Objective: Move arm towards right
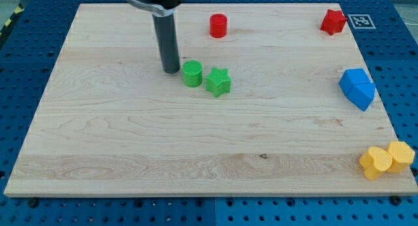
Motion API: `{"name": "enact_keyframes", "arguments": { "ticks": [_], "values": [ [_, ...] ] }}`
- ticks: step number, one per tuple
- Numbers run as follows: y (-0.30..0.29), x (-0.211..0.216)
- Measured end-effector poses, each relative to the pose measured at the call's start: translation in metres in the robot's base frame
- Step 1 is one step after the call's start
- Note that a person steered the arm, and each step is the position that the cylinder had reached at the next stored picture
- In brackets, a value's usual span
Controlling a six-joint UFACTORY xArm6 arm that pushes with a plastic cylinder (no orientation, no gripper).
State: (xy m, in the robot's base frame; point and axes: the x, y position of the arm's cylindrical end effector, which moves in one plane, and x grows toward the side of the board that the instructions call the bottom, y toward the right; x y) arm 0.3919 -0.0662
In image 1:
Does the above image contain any green star block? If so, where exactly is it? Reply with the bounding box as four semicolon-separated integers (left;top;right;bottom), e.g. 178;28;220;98
205;67;232;97

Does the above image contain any green cylinder block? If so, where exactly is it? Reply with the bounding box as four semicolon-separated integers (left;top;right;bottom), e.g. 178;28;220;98
182;60;202;88

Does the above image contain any wooden board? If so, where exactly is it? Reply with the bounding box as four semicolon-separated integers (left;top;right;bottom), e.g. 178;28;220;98
5;3;417;198

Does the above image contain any red cylinder block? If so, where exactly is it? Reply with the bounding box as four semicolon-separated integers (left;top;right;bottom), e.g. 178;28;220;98
210;13;228;38

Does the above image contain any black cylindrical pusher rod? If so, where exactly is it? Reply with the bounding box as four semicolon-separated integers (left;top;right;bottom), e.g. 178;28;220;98
152;14;180;74

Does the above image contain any blue cube block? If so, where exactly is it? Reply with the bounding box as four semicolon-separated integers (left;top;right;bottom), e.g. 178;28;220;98
339;68;371;95

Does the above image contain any blue pentagon block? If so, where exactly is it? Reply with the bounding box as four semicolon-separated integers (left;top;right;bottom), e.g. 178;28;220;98
345;83;376;111

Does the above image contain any red star block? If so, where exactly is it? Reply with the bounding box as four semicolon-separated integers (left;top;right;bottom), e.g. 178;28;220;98
319;9;347;35

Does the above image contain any white fiducial marker tag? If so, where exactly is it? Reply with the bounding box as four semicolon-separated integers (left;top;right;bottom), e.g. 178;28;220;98
348;14;376;29

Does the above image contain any yellow heart block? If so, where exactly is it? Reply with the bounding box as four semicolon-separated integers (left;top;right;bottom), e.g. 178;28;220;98
359;146;393;180

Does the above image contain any yellow hexagon block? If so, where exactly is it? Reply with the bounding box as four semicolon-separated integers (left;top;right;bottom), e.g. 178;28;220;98
387;141;415;173

